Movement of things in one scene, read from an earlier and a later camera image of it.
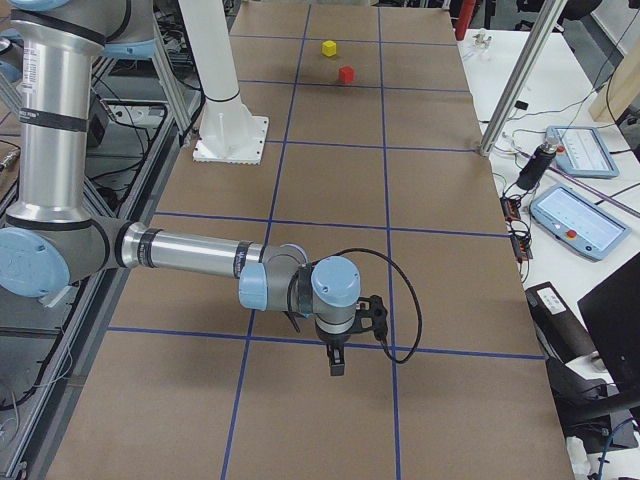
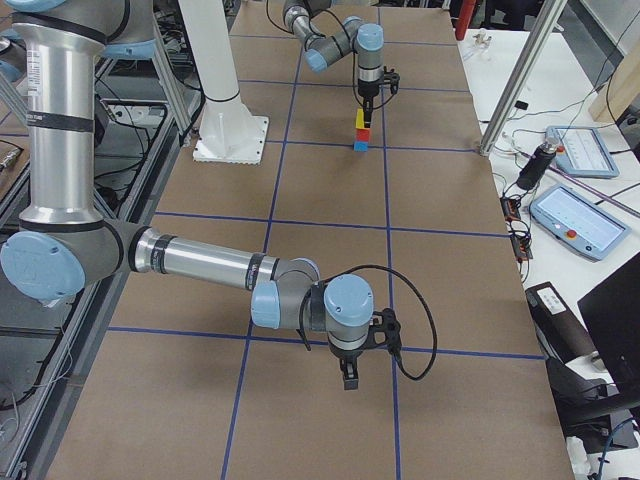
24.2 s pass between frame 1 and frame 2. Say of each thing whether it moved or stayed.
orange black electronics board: stayed
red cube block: moved
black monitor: stayed
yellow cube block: moved
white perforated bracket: stayed
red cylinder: stayed
